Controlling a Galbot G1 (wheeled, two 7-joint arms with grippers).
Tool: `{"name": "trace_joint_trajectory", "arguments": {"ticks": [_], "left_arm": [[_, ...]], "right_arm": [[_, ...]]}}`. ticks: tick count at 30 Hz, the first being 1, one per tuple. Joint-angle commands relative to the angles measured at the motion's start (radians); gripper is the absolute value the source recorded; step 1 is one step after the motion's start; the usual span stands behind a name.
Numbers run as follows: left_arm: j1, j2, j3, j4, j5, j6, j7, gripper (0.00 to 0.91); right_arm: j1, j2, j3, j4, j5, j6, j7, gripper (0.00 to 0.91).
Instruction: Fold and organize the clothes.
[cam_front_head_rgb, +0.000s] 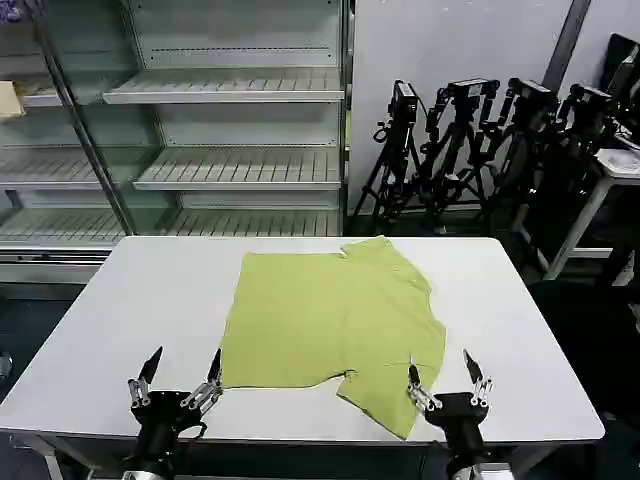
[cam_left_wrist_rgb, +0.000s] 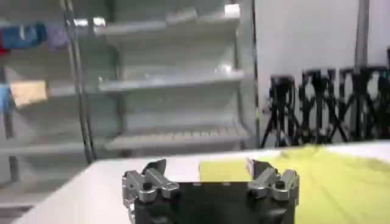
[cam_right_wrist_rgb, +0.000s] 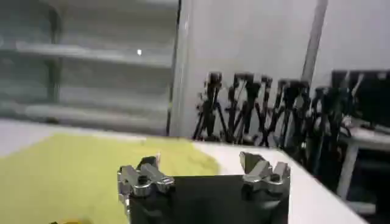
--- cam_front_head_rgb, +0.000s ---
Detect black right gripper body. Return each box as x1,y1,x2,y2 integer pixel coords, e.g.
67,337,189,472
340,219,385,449
424,393,494,460

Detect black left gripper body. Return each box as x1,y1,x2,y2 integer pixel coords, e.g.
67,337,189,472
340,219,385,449
130,392,207,459

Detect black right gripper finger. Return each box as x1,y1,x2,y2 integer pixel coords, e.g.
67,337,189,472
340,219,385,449
462,348,496,407
407,363,444,411

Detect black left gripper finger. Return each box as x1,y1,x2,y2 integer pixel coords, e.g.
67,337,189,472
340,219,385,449
127,346,165,406
179,348,224,414

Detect green printed t-shirt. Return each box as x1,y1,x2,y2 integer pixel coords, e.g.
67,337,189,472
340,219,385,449
221,235,448,441

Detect person's foot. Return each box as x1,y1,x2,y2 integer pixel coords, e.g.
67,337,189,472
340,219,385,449
611,248,638,288

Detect white open display shelf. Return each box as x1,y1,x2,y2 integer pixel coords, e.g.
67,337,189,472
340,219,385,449
102,0,356,239

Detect small white side table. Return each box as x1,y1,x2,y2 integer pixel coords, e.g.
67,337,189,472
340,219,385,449
542,147,640,282

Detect black monitor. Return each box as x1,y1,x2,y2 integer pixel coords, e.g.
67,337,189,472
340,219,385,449
606,32,640,111

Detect grey slanted metal beam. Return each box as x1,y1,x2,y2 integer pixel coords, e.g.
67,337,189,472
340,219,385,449
542,0,595,91

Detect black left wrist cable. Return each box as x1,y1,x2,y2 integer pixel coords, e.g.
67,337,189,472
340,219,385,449
182,420,208,444

